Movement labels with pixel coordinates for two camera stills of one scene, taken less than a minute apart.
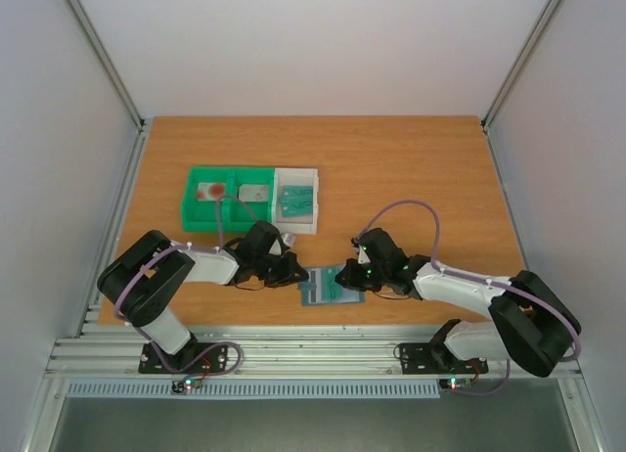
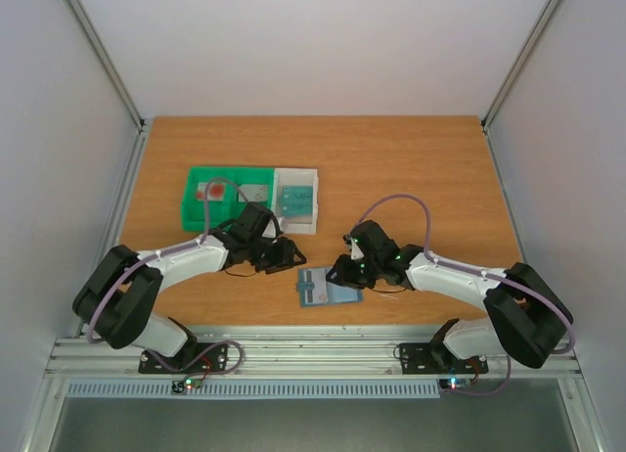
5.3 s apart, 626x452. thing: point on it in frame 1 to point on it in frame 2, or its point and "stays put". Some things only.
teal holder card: [323, 287] to [296, 205]
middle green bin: [244, 214] stays put
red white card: [210, 191] stays put
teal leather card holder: [322, 290] stays put
